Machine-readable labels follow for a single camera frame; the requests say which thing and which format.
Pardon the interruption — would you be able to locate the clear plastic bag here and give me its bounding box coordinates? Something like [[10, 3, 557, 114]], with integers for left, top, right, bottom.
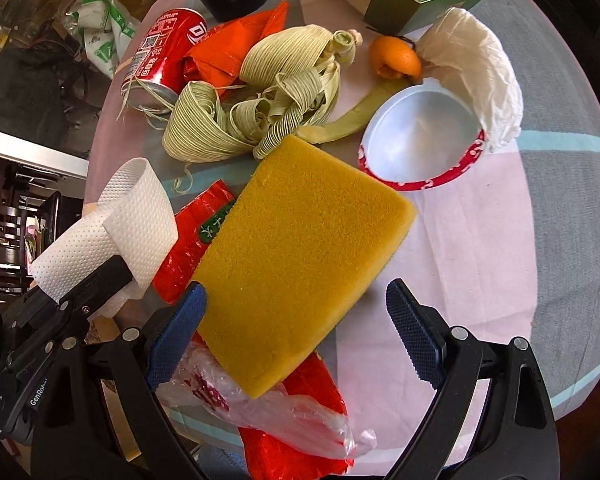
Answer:
[[157, 342, 377, 460]]

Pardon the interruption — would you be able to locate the red soda can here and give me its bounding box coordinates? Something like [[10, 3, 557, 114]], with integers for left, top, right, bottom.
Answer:
[[121, 8, 208, 115]]

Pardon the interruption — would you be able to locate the red white paper bowl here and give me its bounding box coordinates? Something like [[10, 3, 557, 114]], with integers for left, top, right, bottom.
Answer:
[[358, 78, 486, 192]]

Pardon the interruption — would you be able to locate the white perforated foam sheet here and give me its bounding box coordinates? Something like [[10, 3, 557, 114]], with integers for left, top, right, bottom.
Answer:
[[32, 157, 178, 318]]

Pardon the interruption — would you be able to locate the orange snack packet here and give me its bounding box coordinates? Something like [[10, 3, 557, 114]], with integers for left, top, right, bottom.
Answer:
[[184, 0, 289, 92]]

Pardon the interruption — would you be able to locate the dark wooden chair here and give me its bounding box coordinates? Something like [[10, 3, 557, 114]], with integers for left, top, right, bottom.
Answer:
[[0, 192, 62, 307]]

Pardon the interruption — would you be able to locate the red plastic wrapper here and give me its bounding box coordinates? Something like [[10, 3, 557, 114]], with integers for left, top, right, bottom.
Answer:
[[152, 180, 236, 304]]

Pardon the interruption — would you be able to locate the pale green ribbon bundle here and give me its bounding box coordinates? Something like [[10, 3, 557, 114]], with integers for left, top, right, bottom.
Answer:
[[162, 24, 363, 162]]

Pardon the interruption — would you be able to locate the green white plastic bag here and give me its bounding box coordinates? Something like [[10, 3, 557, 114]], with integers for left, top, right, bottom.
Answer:
[[62, 0, 140, 79]]

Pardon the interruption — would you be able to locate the white crumpled tissue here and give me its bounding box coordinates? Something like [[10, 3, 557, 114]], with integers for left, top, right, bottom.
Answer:
[[416, 8, 524, 152]]

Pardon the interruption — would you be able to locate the red foil wrapper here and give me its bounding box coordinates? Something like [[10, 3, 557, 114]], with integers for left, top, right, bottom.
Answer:
[[237, 351, 356, 480]]

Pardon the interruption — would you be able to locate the orange peel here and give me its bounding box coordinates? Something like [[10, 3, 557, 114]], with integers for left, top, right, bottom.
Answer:
[[368, 36, 422, 80]]

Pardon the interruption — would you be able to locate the yellow sponge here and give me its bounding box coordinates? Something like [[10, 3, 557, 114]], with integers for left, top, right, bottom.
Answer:
[[192, 136, 416, 399]]

